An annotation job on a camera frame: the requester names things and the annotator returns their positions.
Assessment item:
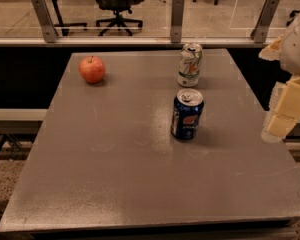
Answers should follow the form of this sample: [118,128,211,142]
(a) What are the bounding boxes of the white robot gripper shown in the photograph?
[259,13,300,143]

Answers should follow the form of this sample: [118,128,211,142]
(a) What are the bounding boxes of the white green 7up can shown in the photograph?
[177,43,203,87]

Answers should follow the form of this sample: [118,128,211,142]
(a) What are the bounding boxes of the blue pepsi can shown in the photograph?
[171,88,204,140]

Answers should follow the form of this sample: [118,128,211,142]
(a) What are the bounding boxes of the black office chair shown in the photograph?
[95,0,145,36]

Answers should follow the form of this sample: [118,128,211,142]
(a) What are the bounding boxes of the red apple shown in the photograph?
[79,56,105,84]

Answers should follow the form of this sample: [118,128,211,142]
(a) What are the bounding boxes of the black stand with base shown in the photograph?
[51,0,87,36]

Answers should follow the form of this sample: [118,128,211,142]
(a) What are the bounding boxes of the right metal railing bracket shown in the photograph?
[250,0,280,43]

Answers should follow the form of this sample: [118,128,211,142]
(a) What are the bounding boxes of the metal railing bracket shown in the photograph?
[250,0,280,43]
[170,0,184,43]
[31,0,58,43]

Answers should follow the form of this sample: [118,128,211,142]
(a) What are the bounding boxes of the middle metal railing bracket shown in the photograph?
[170,0,184,43]

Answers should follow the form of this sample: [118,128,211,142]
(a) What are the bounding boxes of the left metal railing bracket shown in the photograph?
[31,0,58,43]

